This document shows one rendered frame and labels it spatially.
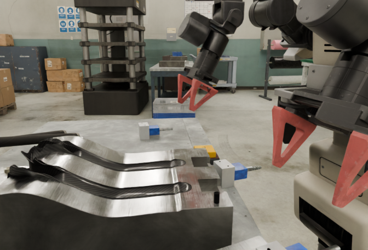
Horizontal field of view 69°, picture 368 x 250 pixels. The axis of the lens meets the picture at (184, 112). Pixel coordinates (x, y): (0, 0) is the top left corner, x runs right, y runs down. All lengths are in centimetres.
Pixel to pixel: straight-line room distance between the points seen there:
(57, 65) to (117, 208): 692
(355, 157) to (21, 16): 806
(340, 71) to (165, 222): 33
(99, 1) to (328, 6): 439
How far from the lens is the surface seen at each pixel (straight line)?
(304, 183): 80
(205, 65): 69
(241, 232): 57
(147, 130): 102
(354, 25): 32
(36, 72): 748
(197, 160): 65
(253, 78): 725
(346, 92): 33
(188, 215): 47
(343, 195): 32
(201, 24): 69
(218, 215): 48
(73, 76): 723
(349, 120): 30
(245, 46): 715
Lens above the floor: 115
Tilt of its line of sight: 14 degrees down
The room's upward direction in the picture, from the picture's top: straight up
